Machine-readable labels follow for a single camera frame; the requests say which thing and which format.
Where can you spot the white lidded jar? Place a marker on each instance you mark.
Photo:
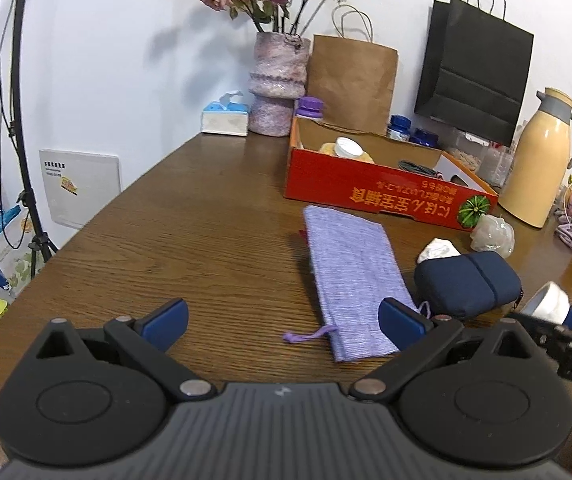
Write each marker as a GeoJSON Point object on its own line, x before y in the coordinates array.
{"type": "Point", "coordinates": [328, 150]}

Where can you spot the pink mottled vase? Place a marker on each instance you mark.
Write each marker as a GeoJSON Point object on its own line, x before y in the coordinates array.
{"type": "Point", "coordinates": [278, 80]}

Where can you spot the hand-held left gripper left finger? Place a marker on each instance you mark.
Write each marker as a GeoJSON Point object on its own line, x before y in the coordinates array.
{"type": "Point", "coordinates": [166, 322]}

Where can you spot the white tissue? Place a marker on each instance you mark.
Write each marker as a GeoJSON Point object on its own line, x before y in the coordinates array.
{"type": "Point", "coordinates": [438, 250]}

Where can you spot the black light stand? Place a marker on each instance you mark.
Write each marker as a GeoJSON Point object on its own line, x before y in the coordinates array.
{"type": "Point", "coordinates": [16, 85]}

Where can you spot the white tape roll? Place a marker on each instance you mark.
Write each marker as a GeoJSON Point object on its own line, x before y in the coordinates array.
{"type": "Point", "coordinates": [550, 302]}

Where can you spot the red cardboard box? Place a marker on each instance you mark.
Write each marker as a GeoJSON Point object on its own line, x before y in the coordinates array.
{"type": "Point", "coordinates": [365, 190]}

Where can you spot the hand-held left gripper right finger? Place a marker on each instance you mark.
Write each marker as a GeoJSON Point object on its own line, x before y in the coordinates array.
{"type": "Point", "coordinates": [400, 327]}

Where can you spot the purple cloth pouch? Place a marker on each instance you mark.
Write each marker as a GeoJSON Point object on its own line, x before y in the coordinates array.
{"type": "Point", "coordinates": [355, 270]}

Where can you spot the purple-lidded bottle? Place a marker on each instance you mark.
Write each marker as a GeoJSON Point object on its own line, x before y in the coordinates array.
{"type": "Point", "coordinates": [310, 106]}

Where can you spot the clear seed container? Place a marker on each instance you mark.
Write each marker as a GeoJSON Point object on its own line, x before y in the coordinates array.
{"type": "Point", "coordinates": [465, 155]}

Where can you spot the tissue box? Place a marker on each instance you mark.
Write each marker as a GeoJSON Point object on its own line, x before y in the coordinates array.
{"type": "Point", "coordinates": [223, 120]}

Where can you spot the yellow thermos jug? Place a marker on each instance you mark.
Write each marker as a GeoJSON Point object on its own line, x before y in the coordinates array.
{"type": "Point", "coordinates": [535, 170]}

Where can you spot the blue-lidded white bottle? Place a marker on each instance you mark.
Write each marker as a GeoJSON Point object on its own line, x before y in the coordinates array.
{"type": "Point", "coordinates": [399, 125]}

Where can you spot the clear drinking glass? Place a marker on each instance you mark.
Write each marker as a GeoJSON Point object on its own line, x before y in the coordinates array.
{"type": "Point", "coordinates": [495, 165]}

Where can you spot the dark blue pouch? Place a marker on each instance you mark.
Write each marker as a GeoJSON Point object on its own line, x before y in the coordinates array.
{"type": "Point", "coordinates": [460, 280]}

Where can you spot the brown paper bag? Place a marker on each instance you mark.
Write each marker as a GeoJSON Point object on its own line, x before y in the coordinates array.
{"type": "Point", "coordinates": [353, 80]}

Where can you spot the white-lidded jar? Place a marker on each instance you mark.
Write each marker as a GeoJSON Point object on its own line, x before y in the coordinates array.
{"type": "Point", "coordinates": [349, 146]}

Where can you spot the dark blue jar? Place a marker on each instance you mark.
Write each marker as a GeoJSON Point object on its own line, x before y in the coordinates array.
{"type": "Point", "coordinates": [424, 137]}

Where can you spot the crumpled clear plastic wrap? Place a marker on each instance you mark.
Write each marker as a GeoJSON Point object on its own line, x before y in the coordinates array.
{"type": "Point", "coordinates": [493, 235]}

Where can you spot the black paper bag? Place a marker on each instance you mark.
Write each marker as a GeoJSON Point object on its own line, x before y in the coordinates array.
{"type": "Point", "coordinates": [475, 60]}

